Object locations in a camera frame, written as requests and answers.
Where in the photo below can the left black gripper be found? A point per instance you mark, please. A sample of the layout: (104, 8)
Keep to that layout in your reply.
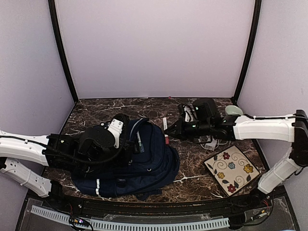
(125, 147)

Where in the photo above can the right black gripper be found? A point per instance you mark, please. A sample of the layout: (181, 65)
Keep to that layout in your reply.
(182, 135)

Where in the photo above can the navy blue student backpack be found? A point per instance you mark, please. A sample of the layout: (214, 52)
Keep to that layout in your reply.
(154, 168)

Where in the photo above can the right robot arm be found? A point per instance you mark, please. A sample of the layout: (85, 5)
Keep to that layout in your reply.
(291, 128)

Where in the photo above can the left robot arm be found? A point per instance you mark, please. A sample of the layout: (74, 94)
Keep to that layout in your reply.
(83, 155)

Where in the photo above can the white USB charger block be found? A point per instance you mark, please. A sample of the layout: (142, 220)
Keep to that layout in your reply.
(210, 146)

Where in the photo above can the pale green ceramic bowl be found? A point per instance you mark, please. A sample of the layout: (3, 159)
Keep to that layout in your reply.
(233, 110)

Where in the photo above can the floral square plate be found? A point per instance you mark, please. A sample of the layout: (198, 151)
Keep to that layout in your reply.
(232, 170)

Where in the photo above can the small circuit board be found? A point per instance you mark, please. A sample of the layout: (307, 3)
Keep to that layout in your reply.
(77, 222)

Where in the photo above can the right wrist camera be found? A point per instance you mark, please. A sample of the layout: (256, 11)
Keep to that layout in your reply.
(186, 111)

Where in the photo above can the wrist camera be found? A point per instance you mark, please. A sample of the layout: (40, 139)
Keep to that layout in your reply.
(118, 127)
(186, 111)

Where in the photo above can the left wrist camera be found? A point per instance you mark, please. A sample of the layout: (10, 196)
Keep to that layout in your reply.
(118, 127)

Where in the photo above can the grey slotted cable duct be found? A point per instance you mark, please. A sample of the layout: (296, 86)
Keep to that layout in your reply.
(134, 223)

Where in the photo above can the black front rail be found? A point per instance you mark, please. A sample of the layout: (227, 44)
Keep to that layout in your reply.
(178, 199)

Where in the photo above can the right black frame post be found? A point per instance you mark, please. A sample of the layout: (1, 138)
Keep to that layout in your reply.
(248, 52)

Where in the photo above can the black frame post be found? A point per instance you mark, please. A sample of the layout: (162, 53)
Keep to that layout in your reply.
(248, 52)
(61, 51)

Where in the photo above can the left black frame post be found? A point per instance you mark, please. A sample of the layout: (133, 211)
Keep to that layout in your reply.
(61, 51)

